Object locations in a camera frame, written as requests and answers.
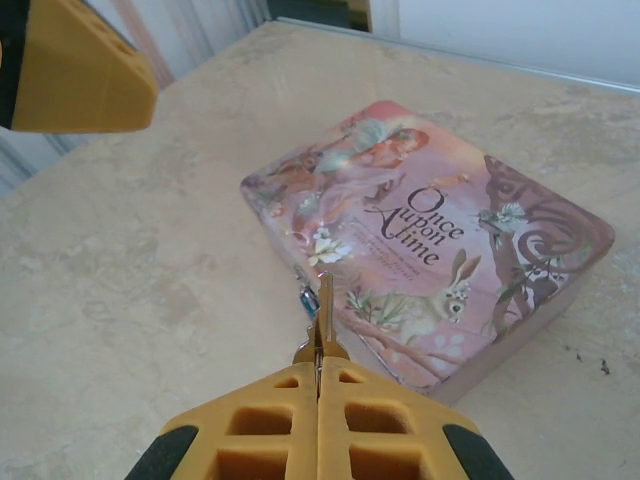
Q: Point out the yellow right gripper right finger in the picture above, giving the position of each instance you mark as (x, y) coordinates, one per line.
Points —
(380, 430)

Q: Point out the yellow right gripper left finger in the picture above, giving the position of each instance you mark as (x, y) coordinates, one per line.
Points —
(260, 430)

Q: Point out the small teal padlock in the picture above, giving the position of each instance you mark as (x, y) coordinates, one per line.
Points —
(309, 303)

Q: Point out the brown wooden door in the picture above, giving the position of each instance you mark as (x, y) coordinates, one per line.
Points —
(361, 12)

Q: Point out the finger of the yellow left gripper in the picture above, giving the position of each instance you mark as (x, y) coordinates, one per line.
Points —
(75, 75)

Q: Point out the pink illustrated tin box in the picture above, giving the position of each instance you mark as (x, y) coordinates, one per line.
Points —
(425, 240)

